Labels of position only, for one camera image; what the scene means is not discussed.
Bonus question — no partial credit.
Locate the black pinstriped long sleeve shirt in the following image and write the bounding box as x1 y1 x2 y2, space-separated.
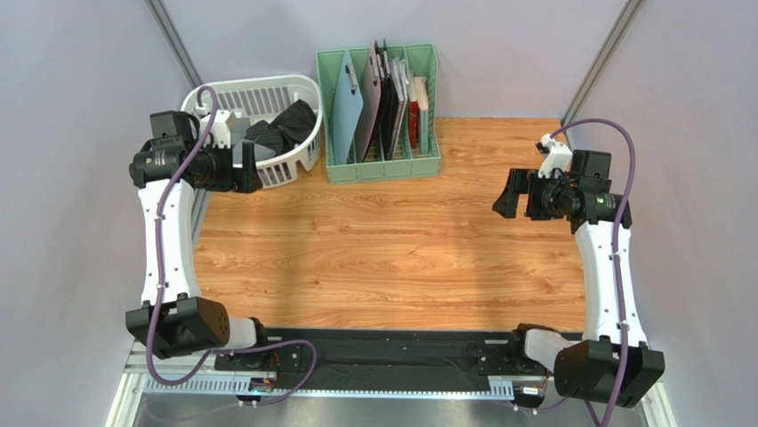
243 100 317 161

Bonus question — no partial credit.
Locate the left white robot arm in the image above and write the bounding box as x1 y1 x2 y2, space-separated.
125 110 262 359

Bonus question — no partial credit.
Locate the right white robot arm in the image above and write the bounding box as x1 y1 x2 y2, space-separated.
493 150 665 407

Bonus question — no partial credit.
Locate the white laundry basket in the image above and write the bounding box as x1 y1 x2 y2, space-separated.
206 75 323 189

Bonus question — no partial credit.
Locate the blue clipboard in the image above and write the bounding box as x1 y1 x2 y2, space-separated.
330 51 364 165

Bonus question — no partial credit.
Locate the mauve clipboard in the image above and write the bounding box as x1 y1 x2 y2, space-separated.
354 42 383 163

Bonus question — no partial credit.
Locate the red book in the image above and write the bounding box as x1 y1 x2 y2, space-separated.
407 68 419 149

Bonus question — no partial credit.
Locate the green spine book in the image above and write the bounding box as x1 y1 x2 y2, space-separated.
414 76 431 156

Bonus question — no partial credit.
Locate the black folder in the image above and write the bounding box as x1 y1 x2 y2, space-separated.
375 39 397 161

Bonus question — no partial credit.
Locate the grey notebook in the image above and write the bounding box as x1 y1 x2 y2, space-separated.
387 58 408 160

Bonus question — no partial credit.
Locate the green file organizer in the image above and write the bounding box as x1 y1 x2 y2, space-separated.
316 44 441 185

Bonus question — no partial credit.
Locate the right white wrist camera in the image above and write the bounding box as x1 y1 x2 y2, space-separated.
536 133 573 179

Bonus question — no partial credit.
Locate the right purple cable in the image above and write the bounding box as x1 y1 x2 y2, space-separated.
512 117 638 427

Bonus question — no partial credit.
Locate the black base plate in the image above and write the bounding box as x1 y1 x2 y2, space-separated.
214 328 545 392

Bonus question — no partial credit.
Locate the aluminium rail frame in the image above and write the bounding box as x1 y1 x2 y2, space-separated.
104 340 677 427

